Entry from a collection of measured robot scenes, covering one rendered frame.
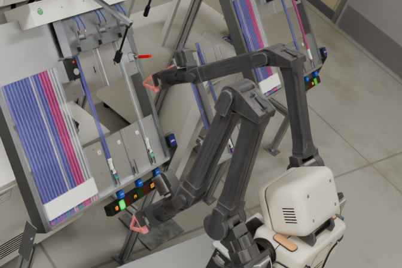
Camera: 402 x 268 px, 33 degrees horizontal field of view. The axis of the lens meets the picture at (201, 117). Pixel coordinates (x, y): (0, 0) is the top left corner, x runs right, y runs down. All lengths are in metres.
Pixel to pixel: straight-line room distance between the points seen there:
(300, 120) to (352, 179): 2.42
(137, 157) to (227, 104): 1.08
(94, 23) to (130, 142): 0.49
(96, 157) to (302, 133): 0.82
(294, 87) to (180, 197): 0.51
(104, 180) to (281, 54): 0.88
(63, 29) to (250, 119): 1.00
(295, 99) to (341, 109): 3.04
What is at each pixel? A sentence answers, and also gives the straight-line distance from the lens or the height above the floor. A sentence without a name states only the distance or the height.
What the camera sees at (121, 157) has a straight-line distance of 2.66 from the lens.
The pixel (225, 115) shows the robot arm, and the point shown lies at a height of 1.56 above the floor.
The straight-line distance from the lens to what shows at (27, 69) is 2.42.
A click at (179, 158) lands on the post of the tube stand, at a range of 3.20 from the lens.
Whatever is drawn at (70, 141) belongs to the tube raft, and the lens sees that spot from 2.48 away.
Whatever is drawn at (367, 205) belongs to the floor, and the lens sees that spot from 4.41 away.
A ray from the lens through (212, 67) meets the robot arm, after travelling 2.36.
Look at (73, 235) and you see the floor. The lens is 3.39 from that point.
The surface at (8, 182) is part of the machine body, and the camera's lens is 2.68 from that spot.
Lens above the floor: 2.51
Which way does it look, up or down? 35 degrees down
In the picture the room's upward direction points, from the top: 23 degrees clockwise
